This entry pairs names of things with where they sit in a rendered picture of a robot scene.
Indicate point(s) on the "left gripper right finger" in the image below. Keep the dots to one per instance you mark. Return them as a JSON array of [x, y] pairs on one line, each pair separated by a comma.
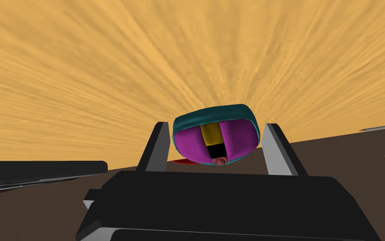
[[276, 154]]

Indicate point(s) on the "red flat object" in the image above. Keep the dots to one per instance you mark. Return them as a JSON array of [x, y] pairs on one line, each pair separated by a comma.
[[185, 162]]

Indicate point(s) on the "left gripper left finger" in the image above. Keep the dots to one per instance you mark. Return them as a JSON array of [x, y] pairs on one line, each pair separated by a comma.
[[156, 150]]

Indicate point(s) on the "grey thin rod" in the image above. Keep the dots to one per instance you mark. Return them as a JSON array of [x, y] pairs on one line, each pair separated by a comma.
[[384, 127]]

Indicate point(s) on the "black flat slab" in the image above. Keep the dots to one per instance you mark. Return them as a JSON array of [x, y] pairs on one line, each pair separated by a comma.
[[41, 172]]

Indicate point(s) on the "teal and magenta rounded object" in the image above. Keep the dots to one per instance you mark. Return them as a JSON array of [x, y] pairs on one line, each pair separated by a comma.
[[239, 139]]

